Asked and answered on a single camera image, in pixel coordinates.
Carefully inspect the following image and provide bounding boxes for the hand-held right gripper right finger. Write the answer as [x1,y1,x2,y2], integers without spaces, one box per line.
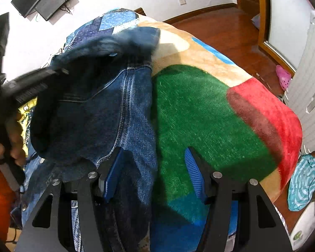
[184,146,293,252]

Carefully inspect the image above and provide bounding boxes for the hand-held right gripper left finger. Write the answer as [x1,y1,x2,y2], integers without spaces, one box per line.
[14,147,126,252]

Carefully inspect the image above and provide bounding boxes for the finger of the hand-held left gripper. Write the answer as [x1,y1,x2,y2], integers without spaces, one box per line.
[6,68,70,103]

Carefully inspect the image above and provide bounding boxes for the blue denim jeans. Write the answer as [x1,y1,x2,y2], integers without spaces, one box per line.
[21,28,161,252]

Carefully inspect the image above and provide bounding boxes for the person's left forearm orange sleeve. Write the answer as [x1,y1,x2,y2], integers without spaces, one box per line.
[0,168,19,243]

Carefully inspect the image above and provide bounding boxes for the person's left hand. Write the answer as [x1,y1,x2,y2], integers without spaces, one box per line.
[0,113,27,169]

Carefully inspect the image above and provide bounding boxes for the yellow printed garment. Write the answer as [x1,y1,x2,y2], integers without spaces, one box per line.
[17,101,37,147]

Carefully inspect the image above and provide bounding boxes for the green red beige plush blanket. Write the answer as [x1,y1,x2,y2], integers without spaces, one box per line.
[135,20,303,252]

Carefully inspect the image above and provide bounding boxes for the blue patchwork quilt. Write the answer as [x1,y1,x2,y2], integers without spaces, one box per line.
[60,7,140,56]

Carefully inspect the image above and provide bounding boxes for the teal patterned cloth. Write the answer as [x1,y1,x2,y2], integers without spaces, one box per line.
[287,154,315,212]

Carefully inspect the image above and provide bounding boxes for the white appliance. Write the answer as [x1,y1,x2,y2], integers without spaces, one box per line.
[289,196,315,251]

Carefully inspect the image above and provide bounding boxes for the pink slipper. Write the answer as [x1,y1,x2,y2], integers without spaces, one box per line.
[275,65,293,91]

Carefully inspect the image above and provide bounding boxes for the white cabinet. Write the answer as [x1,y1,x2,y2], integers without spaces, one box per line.
[282,10,315,156]

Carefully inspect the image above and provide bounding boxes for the pale bag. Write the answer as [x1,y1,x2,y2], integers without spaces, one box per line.
[251,14,261,30]

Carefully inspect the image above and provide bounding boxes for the black cable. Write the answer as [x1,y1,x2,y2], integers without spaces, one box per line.
[60,2,75,15]

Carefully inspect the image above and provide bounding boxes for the small wall-mounted screen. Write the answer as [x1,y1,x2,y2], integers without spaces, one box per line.
[35,0,74,21]

